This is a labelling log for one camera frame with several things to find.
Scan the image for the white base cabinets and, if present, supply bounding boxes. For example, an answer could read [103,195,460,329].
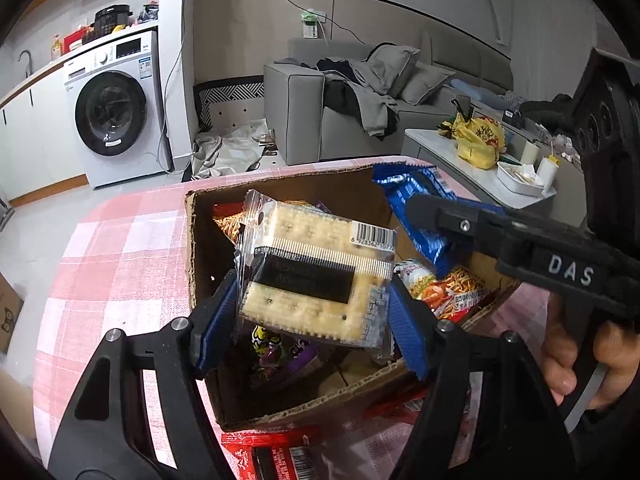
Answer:
[0,60,91,206]

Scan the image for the green white wall control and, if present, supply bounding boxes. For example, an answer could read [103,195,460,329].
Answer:
[300,10,328,38]

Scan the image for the black clothes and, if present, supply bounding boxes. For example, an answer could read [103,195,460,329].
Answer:
[325,80,361,116]

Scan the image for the clear cracker packet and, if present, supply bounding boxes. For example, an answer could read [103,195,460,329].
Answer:
[235,189,398,361]

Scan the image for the dark cloth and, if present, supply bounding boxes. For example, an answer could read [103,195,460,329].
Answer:
[520,95,581,131]

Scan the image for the black white patterned panel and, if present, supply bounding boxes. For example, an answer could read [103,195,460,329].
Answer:
[194,82,265,131]

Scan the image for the grey pillow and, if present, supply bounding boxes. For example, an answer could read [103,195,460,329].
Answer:
[400,60,456,106]

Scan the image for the white food tray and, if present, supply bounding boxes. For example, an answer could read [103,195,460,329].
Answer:
[496,160,546,197]

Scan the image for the grey clothes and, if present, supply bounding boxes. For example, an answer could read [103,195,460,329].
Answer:
[320,45,421,138]

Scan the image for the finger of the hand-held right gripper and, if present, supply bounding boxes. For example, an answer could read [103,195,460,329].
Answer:
[407,195,506,261]

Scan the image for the red box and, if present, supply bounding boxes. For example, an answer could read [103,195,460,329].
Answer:
[64,27,96,51]

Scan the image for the pink plaid tablecloth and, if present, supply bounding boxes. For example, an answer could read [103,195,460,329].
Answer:
[32,157,551,480]

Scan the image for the dark wall cable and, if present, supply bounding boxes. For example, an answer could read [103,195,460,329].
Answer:
[220,0,373,48]

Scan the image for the white washing machine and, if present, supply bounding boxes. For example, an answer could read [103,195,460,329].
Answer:
[62,30,173,190]

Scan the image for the grey sofa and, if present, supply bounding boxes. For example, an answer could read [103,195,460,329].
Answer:
[263,30,516,166]

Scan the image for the printed cardboard box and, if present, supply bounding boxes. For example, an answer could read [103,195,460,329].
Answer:
[0,272,25,356]

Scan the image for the white cloth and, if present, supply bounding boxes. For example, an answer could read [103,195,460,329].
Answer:
[192,117,276,181]

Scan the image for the brown cardboard box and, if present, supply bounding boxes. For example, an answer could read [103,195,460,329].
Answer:
[184,162,523,433]

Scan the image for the black pressure cooker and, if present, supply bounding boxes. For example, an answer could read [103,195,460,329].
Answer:
[94,5,133,36]

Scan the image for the yellow plastic bag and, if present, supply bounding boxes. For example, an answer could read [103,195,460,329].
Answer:
[452,115,508,170]

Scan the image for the orange noodle snack packet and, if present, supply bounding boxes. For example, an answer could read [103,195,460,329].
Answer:
[212,201,251,248]
[395,258,488,321]

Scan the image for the person's right hand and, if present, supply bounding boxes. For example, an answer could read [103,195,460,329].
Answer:
[542,292,640,411]

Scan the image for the purple snack packet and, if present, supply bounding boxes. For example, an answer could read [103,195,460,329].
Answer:
[249,324,321,391]

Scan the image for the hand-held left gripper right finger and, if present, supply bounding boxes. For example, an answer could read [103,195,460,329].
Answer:
[390,275,576,480]

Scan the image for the white cup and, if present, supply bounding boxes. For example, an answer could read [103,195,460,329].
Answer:
[537,155,560,186]

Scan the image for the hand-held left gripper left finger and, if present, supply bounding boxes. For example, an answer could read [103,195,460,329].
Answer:
[47,269,242,480]

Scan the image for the red cookie packet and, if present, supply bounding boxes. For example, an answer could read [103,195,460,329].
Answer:
[221,422,326,480]

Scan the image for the grey coffee table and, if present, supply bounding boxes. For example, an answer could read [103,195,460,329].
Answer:
[402,127,558,211]

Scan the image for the blue snack packet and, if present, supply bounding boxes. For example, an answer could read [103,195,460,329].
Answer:
[371,162,506,268]

